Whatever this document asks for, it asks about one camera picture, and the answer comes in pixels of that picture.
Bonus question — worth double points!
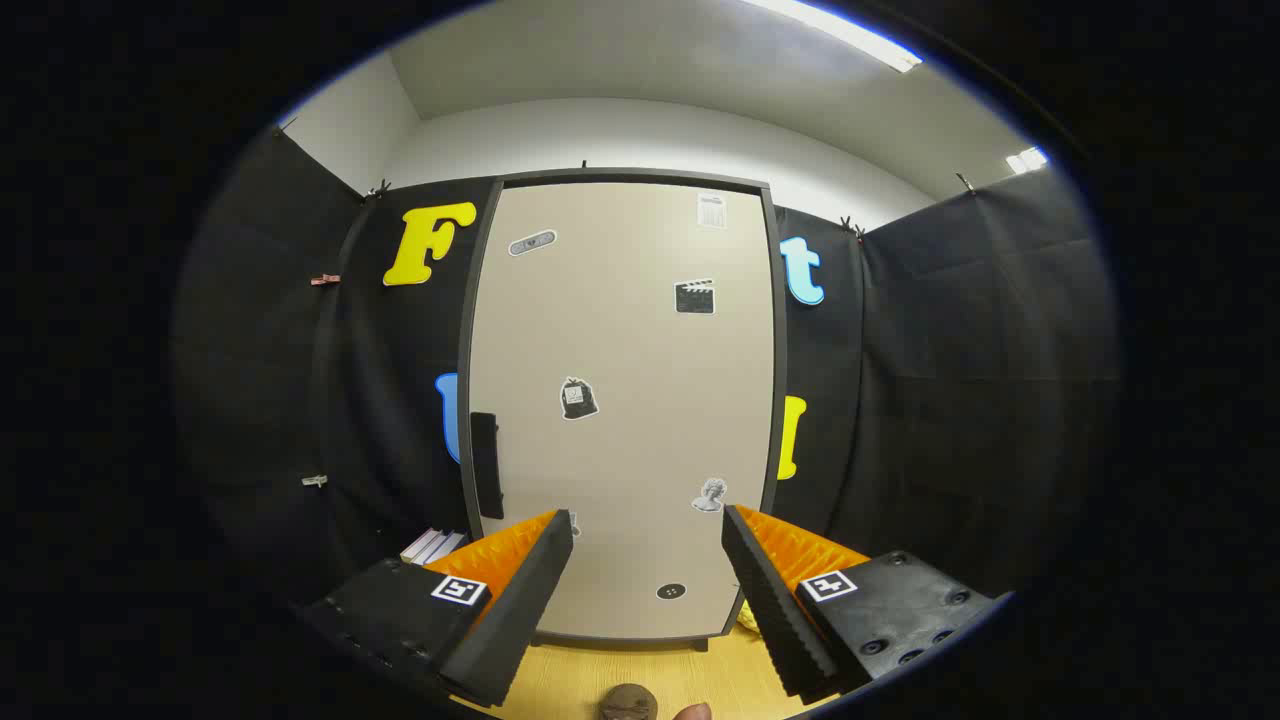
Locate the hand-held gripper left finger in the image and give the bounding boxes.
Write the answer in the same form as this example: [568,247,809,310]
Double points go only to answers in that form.
[303,508,576,709]

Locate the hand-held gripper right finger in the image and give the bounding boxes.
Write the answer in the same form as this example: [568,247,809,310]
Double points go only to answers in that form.
[720,503,1006,704]

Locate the brown fuzzy shoe with bow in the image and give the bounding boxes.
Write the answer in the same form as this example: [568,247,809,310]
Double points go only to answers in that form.
[600,684,658,720]

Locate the black cabinet door handle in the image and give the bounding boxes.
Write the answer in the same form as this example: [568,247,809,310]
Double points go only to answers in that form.
[470,411,505,520]

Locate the beige shoe cabinet door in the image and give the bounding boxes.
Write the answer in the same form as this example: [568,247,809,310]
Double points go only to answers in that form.
[468,180,779,641]

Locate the dark grey shoe cabinet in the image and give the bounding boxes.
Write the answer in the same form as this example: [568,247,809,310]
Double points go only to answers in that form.
[458,168,791,653]

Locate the blue cover book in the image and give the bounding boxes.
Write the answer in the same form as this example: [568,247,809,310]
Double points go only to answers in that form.
[400,527,468,566]

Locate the black backdrop cloth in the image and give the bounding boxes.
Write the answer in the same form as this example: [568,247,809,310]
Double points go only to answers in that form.
[175,130,1121,641]

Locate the long ceiling light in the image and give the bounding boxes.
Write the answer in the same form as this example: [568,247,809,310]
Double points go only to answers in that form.
[740,0,923,73]

